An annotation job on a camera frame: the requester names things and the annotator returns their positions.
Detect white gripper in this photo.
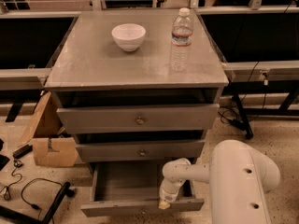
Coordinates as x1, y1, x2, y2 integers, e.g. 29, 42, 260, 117
158, 158, 209, 210

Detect grey bottom drawer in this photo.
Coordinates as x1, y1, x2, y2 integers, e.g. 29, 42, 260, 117
81, 160, 204, 217

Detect grey drawer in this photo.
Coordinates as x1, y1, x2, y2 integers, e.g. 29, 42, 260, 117
76, 140, 204, 162
57, 104, 219, 134
81, 160, 204, 217

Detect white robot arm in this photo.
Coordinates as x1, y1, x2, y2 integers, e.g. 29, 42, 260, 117
159, 140, 280, 224

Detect grey middle drawer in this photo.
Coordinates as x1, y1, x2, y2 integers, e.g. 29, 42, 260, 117
76, 140, 204, 162

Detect grey wooden drawer cabinet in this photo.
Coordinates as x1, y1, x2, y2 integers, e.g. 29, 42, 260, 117
44, 8, 230, 173

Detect grey top drawer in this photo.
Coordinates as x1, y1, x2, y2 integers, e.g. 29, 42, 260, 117
57, 104, 219, 134

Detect black table leg right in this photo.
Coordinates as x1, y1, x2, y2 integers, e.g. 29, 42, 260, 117
233, 93, 253, 139

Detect brown cardboard box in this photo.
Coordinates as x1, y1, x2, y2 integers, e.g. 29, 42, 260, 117
20, 92, 78, 167

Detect black rectangular device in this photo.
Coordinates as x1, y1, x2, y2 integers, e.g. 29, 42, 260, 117
13, 145, 33, 159

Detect white ceramic bowl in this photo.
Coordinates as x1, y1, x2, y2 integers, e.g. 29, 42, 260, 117
111, 23, 146, 51

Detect clear plastic water bottle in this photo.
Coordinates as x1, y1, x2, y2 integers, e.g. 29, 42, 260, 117
170, 7, 193, 72

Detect black floor stand frame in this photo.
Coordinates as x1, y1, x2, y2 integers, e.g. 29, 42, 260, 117
0, 182, 75, 224

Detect black cables near leg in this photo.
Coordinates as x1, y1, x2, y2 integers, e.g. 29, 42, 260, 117
217, 105, 247, 131

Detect black cable on floor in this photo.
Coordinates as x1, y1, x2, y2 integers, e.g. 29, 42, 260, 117
0, 159, 24, 202

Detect grey metal rail right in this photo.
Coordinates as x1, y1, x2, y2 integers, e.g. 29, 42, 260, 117
221, 61, 299, 82

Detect grey metal rail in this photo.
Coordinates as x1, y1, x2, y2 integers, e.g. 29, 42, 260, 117
0, 68, 51, 91
221, 61, 299, 82

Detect grey metal rail left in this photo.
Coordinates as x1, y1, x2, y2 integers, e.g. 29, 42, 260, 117
0, 68, 51, 91

